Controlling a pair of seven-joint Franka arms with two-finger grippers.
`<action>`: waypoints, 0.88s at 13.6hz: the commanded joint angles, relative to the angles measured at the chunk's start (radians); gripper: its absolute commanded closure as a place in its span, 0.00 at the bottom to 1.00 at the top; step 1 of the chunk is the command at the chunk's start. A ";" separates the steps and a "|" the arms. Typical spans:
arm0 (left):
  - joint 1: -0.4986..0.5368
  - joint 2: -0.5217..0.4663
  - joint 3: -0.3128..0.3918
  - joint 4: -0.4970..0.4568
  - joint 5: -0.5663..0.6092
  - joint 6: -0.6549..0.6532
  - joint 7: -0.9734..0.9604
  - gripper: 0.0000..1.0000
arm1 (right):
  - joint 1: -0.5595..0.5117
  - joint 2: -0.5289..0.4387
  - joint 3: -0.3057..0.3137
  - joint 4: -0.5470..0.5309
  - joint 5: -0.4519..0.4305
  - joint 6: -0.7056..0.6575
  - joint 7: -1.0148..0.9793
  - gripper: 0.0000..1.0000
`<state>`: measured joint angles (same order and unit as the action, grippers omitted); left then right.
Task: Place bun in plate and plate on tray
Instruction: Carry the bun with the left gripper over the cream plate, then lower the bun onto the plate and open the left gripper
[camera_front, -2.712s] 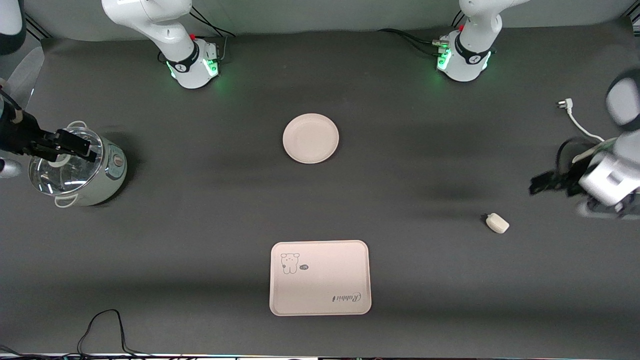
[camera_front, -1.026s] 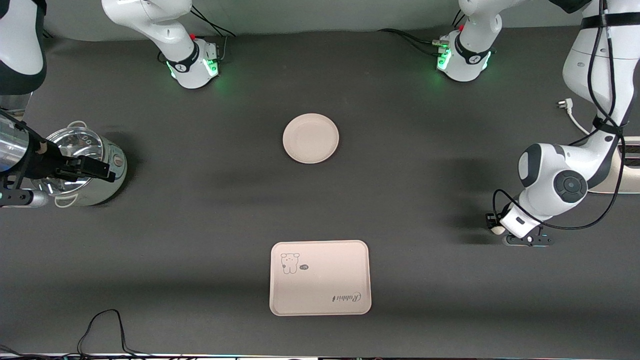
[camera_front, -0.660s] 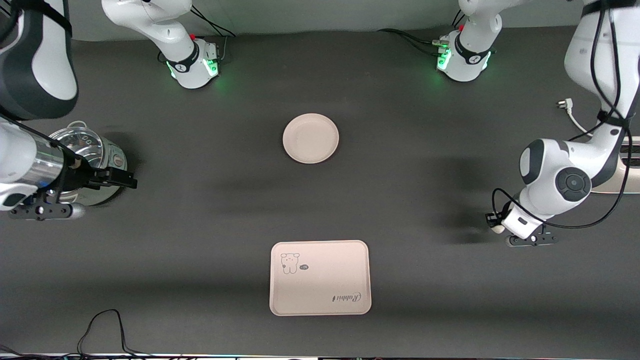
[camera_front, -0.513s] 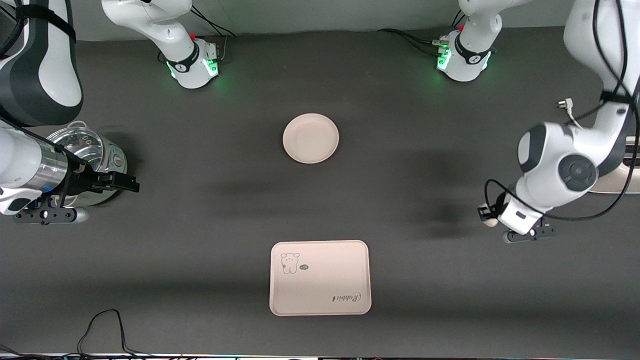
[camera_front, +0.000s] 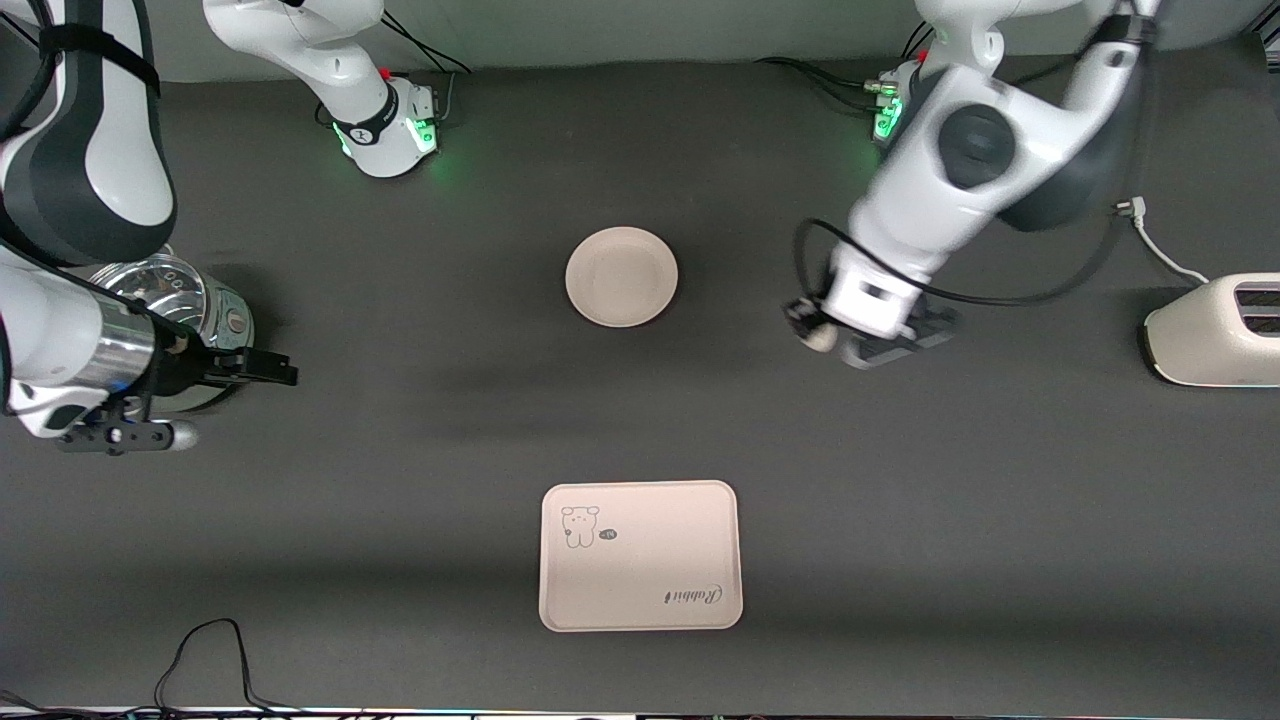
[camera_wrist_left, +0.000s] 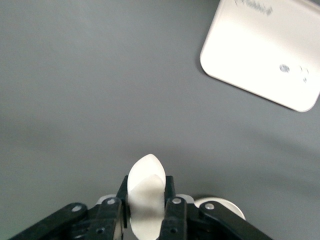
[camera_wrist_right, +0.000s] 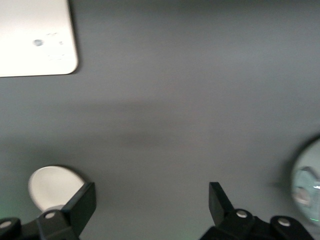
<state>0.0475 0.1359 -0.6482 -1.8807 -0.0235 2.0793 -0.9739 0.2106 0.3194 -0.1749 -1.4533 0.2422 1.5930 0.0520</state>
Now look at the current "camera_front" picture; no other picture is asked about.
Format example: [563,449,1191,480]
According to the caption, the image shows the cream round plate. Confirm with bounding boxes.
[565,227,679,329]

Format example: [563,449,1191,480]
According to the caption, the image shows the cream tray with rabbit print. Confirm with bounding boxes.
[539,480,744,633]

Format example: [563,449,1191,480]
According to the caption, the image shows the pale green electric pot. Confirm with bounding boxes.
[88,254,256,416]

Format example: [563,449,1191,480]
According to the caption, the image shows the glass pot lid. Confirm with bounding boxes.
[88,254,209,336]

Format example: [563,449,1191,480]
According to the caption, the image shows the cream toaster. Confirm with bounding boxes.
[1143,273,1280,389]

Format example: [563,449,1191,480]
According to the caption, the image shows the black left arm base cables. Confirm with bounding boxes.
[753,20,937,119]

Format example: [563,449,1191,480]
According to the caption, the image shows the black arm base cables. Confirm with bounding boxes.
[753,20,937,119]
[378,8,473,129]

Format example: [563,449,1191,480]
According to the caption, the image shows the thin black table edge cable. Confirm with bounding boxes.
[0,618,336,720]

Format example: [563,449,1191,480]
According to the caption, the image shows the white toaster power cable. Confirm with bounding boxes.
[1113,197,1212,287]

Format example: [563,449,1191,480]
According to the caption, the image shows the black right arm base cables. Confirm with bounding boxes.
[378,8,473,129]

